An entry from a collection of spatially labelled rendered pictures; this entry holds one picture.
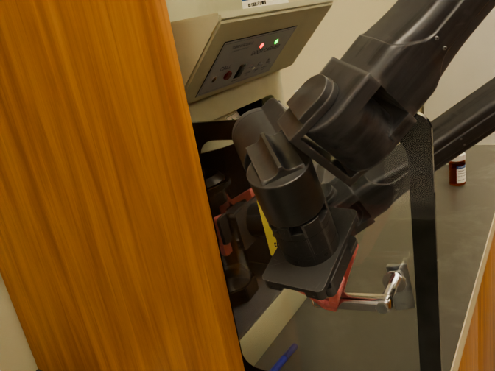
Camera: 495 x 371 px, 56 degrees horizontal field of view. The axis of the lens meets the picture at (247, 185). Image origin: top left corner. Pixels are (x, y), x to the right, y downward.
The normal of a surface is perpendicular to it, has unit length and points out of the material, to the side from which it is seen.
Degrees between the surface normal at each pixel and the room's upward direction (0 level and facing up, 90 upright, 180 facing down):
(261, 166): 22
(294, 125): 44
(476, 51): 90
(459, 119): 33
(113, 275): 90
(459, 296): 0
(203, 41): 90
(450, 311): 0
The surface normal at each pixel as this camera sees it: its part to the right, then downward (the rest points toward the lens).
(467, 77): -0.52, 0.36
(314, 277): -0.35, -0.72
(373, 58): -0.70, -0.43
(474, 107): -0.58, -0.61
